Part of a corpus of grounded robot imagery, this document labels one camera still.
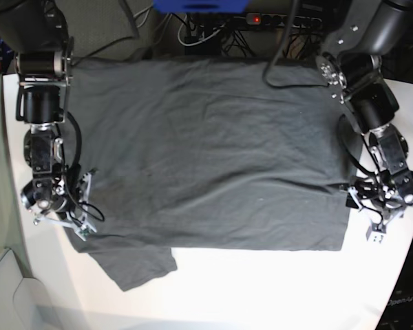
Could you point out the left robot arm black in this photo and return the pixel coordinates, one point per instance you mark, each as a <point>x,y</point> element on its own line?
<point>350,61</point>

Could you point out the dark grey t-shirt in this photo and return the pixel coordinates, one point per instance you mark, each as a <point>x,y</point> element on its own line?
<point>202,154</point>

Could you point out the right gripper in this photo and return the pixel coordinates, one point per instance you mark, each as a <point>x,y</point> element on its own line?
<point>64,203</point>

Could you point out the blue box overhead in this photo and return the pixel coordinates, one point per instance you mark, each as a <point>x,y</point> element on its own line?
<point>200,6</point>

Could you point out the black power strip red switch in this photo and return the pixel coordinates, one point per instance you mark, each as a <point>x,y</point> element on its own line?
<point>280,20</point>

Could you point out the grey bin at left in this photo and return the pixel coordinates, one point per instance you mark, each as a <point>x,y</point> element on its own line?
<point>24,302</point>

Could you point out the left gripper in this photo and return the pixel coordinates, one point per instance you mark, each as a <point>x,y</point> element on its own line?
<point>380,204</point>

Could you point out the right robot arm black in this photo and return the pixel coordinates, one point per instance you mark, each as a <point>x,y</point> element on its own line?
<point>37,33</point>

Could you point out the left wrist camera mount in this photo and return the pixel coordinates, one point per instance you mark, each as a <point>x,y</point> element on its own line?
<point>378,224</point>

